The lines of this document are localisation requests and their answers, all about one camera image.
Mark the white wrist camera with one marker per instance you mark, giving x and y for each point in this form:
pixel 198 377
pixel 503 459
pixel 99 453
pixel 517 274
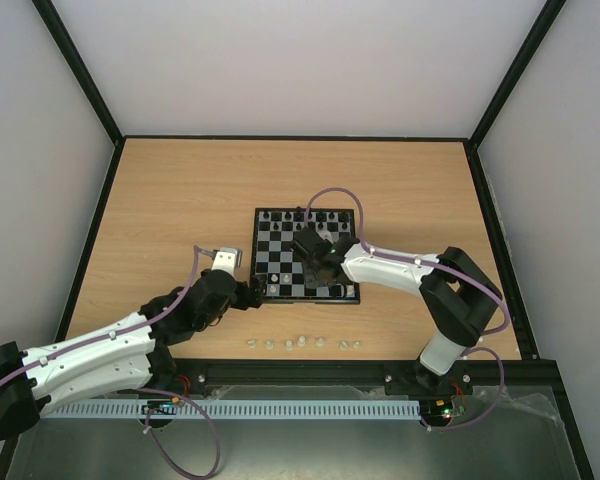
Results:
pixel 227 259
pixel 324 234

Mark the black mounting rail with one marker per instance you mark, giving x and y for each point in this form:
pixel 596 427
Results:
pixel 395 377

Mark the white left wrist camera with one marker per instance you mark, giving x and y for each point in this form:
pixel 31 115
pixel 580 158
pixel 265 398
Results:
pixel 227 259

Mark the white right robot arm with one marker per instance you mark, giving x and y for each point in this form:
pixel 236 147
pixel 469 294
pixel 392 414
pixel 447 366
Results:
pixel 460 298

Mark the black and silver chessboard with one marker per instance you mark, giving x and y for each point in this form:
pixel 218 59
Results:
pixel 272 254

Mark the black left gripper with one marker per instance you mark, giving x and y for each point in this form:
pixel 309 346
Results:
pixel 243 301

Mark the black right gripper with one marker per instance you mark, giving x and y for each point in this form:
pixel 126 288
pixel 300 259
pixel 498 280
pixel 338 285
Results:
pixel 318 268

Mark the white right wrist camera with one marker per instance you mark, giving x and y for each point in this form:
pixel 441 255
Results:
pixel 324 234

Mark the green circuit board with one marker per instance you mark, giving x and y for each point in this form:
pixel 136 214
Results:
pixel 449 408

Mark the light blue slotted cable duct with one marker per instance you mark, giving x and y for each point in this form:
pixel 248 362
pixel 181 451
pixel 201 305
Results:
pixel 242 409

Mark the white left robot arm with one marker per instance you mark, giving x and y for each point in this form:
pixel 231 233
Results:
pixel 129 354

